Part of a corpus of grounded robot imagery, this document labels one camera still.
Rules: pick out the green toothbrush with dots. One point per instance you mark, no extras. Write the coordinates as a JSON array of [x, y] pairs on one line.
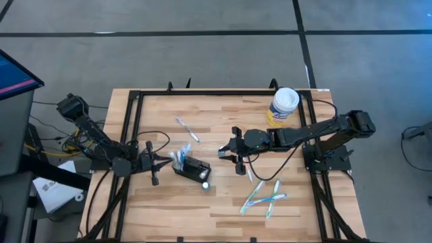
[[251, 198], [273, 197]]

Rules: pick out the white tape roll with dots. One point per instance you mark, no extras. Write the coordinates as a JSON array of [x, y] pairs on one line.
[[76, 197]]

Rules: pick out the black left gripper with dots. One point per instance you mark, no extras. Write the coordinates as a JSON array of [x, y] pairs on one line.
[[141, 163]]

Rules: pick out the monitor with blue screen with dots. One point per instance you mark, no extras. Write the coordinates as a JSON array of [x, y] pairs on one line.
[[13, 77]]

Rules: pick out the Lysol wipes canister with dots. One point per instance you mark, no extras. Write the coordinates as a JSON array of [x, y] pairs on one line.
[[286, 98]]

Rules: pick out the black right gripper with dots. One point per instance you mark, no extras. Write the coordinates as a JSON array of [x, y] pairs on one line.
[[240, 148]]

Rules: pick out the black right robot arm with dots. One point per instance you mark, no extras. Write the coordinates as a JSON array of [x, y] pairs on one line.
[[303, 133]]

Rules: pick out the black stand beam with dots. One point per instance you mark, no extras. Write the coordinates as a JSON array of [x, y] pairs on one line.
[[54, 172]]

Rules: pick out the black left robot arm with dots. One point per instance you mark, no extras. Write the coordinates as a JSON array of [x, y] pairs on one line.
[[91, 130]]

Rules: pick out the white paper sheet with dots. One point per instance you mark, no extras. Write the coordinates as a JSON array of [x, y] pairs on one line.
[[54, 192]]

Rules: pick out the purple toothbrush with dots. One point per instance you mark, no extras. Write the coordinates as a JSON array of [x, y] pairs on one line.
[[188, 130]]

